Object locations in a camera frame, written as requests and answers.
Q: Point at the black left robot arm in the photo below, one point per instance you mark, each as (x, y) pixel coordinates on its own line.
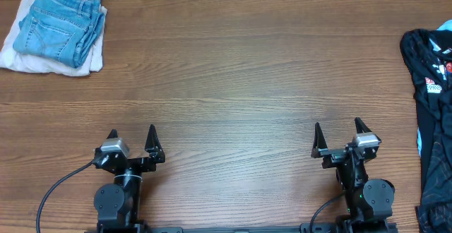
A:
(117, 204)

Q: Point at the folded white trousers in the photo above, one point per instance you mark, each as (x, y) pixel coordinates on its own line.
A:
(15, 61)

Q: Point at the blue denim jeans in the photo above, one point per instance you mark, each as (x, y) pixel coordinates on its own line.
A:
(62, 30)

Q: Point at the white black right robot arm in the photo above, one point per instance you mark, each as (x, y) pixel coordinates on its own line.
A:
(369, 201)

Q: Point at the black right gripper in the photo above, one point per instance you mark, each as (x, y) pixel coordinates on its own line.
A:
(335, 155)

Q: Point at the black printed garment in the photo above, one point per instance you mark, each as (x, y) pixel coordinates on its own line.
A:
(427, 55)

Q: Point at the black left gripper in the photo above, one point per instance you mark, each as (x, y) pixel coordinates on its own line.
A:
(155, 153)

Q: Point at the light blue garment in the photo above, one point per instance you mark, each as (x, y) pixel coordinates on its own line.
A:
(446, 26)

